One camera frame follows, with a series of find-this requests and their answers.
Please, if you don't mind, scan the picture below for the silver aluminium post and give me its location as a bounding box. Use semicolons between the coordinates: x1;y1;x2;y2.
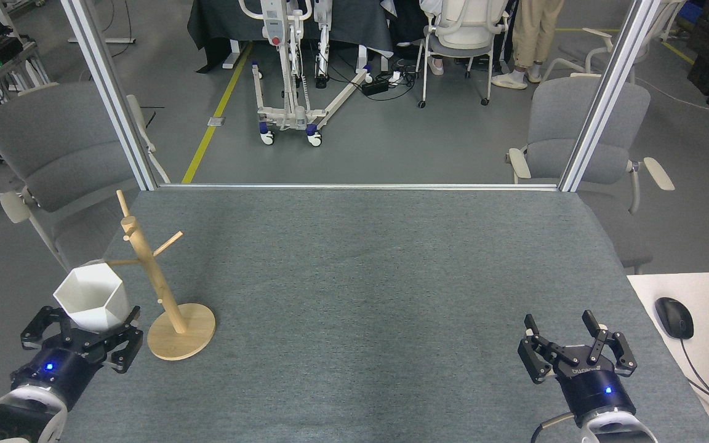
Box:
59;0;158;191
558;0;663;193

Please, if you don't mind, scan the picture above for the silver aluminium rail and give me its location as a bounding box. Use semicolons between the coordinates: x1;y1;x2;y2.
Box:
156;183;559;191

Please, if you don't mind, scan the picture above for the white stand on wheels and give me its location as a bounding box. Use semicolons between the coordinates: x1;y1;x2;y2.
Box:
238;0;374;147

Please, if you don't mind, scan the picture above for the dark cloth covered table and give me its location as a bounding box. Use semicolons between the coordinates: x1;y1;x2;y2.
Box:
187;0;395;73

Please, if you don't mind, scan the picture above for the white grey office chair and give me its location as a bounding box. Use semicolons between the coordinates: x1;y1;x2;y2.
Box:
542;0;687;84

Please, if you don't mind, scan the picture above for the white hexagonal cup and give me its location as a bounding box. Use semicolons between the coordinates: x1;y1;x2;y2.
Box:
53;261;130;333

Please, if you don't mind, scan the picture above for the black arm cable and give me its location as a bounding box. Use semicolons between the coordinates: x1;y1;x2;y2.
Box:
530;413;577;443

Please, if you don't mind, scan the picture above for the person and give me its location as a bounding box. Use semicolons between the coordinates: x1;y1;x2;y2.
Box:
490;0;566;90
382;0;451;76

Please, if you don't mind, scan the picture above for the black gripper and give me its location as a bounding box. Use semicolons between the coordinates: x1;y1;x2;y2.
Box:
518;309;638;425
11;306;144;410

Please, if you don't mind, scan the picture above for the grey armchair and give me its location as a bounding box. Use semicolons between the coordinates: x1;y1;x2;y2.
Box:
0;82;170;293
505;75;675;274

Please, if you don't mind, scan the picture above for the black computer mouse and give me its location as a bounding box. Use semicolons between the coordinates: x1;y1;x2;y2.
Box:
655;297;695;340

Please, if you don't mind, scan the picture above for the wooden cup rack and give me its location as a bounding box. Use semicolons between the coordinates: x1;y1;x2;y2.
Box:
105;190;216;361

